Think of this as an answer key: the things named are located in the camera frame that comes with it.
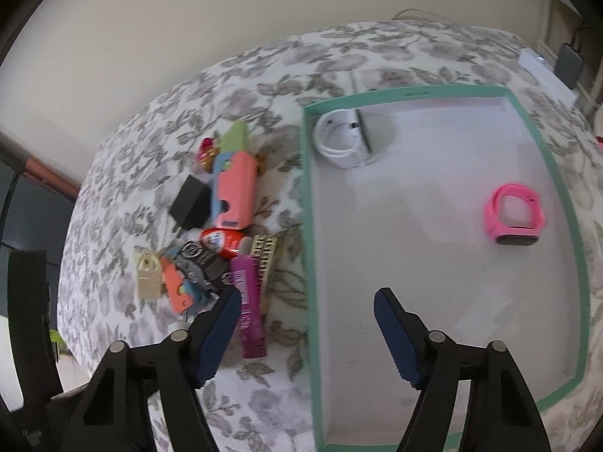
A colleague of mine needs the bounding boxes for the black packet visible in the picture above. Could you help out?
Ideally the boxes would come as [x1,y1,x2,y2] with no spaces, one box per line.
[172,240,236,295]

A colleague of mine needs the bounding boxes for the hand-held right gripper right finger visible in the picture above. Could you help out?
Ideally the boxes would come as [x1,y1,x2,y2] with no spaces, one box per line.
[373,287,552,452]

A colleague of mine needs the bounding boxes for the black box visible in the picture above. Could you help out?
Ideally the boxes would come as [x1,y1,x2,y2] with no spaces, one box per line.
[170,174,213,231]

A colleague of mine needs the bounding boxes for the floral bedsheet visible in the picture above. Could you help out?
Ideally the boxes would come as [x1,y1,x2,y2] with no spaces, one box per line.
[57,20,603,452]

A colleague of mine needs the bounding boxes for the small coral carrot toy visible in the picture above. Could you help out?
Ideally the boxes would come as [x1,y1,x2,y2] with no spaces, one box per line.
[160,257,220,316]

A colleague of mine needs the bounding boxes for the thin cable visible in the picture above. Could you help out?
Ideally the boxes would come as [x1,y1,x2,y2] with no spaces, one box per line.
[391,8,453,22]

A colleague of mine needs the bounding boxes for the red stain remover bottle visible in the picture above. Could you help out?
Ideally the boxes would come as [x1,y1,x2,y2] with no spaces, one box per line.
[188,227,253,261]

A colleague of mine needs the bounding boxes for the teal rimmed white tray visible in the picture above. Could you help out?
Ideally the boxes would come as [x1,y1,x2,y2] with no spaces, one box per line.
[301,85,592,450]

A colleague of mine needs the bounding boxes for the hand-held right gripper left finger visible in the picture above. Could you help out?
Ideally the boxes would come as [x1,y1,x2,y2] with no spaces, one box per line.
[57,285,242,452]

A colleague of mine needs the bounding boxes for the beige clip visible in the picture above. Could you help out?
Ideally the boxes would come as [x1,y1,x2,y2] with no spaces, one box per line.
[134,249,165,299]

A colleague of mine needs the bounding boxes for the large coral carrot toy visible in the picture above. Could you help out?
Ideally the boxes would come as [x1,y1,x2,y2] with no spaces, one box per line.
[210,121,258,230]

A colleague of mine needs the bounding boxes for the black power adapter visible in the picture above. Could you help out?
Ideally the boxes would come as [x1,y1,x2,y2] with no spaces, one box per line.
[555,43,584,89]

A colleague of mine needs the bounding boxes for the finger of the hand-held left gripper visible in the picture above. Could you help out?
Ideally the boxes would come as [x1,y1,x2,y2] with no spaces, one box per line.
[7,249,63,410]

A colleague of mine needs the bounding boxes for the magenta comb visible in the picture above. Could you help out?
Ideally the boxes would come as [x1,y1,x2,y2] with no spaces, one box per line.
[229,254,268,359]

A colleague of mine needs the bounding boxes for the white power strip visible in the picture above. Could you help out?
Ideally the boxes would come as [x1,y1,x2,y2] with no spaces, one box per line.
[518,48,578,104]

